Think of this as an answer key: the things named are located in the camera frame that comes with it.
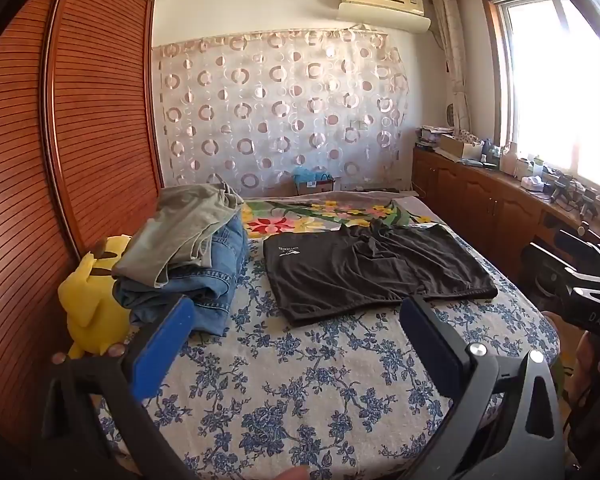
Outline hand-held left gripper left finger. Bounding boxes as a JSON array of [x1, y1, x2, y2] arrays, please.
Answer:
[[40, 294, 196, 480]]

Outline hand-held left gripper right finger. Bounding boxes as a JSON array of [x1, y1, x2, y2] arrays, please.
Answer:
[[399, 294, 566, 480]]

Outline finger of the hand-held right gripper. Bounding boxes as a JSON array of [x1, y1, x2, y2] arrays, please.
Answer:
[[555, 229, 600, 273], [524, 241, 588, 293]]

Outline dark brown pants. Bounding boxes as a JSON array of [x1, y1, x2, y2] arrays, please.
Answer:
[[262, 222, 498, 328]]

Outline grey-green pants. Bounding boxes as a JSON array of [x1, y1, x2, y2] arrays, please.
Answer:
[[112, 183, 245, 288]]

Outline person's right hand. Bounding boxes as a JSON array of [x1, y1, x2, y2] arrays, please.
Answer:
[[576, 332, 600, 382]]

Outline black device stand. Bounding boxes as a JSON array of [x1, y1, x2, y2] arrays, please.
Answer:
[[577, 187, 600, 218], [552, 175, 573, 203]]

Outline yellow plush toy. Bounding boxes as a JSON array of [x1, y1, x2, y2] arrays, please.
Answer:
[[57, 235, 133, 359]]

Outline blue jeans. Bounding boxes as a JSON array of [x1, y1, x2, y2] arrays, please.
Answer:
[[112, 215, 248, 337]]

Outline wooden cabinet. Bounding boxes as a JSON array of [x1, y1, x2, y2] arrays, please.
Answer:
[[411, 145, 600, 286]]

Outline blue floral bedsheet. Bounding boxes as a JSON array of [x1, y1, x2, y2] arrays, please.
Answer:
[[97, 225, 561, 480]]

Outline open cardboard box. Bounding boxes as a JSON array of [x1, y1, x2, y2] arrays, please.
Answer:
[[439, 134, 483, 161]]

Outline wooden-framed window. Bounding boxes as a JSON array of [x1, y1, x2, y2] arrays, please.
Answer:
[[482, 0, 600, 196]]

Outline colourful flower blanket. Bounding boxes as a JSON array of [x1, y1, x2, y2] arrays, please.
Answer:
[[240, 191, 448, 241]]

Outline stack of papers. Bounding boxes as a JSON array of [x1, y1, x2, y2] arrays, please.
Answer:
[[414, 125, 453, 150]]

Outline small cardboard box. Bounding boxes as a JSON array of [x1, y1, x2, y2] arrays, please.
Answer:
[[295, 177, 337, 196]]

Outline blue plastic bag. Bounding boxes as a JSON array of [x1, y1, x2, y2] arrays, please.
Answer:
[[292, 166, 331, 184]]

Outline beige window curtain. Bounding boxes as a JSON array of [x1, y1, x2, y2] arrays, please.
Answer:
[[432, 0, 473, 136]]

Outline wooden slatted wardrobe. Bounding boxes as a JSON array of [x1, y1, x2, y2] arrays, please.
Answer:
[[0, 0, 165, 461]]

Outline circle-patterned sheer curtain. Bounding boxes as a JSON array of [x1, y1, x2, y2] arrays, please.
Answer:
[[152, 30, 410, 198]]

